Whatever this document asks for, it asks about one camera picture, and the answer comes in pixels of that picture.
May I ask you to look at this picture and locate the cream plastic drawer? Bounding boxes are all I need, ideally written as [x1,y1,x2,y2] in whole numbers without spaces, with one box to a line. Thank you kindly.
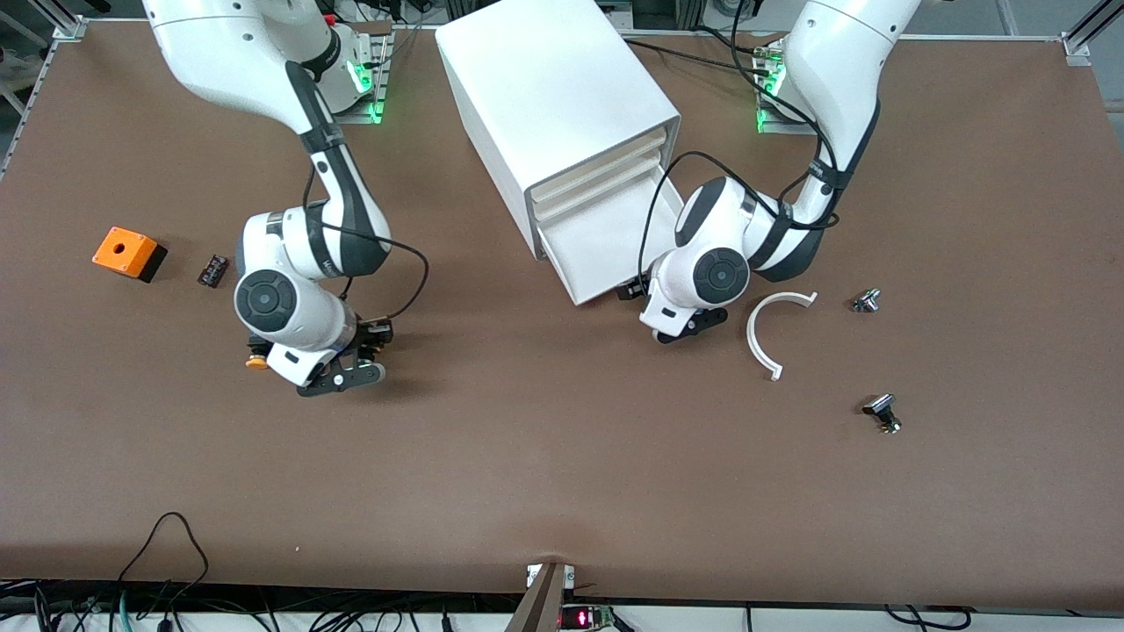
[534,145,668,227]
[536,169,686,306]
[532,128,668,212]

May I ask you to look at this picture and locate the white drawer cabinet housing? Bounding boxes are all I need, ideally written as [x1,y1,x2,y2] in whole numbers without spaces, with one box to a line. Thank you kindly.
[435,0,681,262]

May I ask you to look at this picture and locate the white curved plastic arc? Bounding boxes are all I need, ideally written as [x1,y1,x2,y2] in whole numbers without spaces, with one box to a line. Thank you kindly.
[746,291,819,382]

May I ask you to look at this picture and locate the device with red display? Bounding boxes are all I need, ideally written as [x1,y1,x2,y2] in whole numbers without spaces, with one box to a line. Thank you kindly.
[562,604,617,632]

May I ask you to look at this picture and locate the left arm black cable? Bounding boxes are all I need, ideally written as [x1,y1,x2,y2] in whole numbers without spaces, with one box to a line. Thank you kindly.
[637,149,846,295]

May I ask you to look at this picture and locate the orange button enclosure box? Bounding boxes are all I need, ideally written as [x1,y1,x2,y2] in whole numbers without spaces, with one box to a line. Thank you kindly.
[91,226,169,284]

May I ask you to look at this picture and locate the black looped cable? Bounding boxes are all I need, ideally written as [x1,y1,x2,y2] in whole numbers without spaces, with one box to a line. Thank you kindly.
[119,512,212,608]

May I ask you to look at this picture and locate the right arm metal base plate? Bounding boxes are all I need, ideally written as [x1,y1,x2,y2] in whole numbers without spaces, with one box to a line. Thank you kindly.
[329,22,393,125]

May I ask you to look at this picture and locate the black and silver switch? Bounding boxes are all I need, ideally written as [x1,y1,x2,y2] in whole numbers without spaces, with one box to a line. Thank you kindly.
[862,394,903,435]

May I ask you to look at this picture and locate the black cables to arm base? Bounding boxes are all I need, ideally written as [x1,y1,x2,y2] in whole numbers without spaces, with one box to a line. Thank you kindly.
[619,25,784,82]

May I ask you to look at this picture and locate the camera mounting post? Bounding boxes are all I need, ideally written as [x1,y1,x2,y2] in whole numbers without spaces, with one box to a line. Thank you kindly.
[505,562,577,632]

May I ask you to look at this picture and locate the aluminium frame corner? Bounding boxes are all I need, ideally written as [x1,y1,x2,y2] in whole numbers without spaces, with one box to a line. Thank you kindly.
[1061,0,1124,68]
[35,0,90,42]

